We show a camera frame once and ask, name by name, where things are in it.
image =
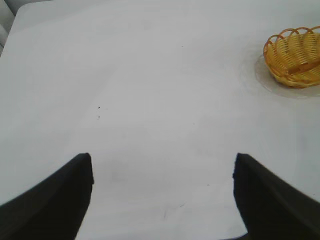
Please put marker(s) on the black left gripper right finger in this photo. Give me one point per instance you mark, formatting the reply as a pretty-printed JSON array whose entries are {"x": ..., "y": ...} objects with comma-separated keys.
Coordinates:
[{"x": 270, "y": 205}]

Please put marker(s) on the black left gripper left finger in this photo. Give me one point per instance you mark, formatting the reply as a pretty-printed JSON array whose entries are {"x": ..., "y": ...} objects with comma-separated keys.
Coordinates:
[{"x": 50, "y": 202}]

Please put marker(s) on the yellow woven wicker basket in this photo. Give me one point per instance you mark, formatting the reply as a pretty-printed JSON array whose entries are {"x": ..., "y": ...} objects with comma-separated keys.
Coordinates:
[{"x": 292, "y": 60}]

